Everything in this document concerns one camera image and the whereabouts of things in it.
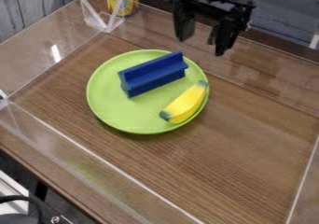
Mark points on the clear acrylic tray wall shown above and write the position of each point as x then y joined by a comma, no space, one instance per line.
239,166

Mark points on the green round plate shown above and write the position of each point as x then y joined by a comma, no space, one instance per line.
136,115

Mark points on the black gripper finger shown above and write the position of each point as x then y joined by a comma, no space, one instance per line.
224,34
184,21

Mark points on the yellow toy banana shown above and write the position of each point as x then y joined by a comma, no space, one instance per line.
186,104

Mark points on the clear acrylic corner bracket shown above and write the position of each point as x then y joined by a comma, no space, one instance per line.
104,21

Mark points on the blue plastic block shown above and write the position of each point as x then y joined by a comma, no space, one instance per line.
152,74

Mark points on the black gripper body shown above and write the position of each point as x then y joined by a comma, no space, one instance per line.
222,8

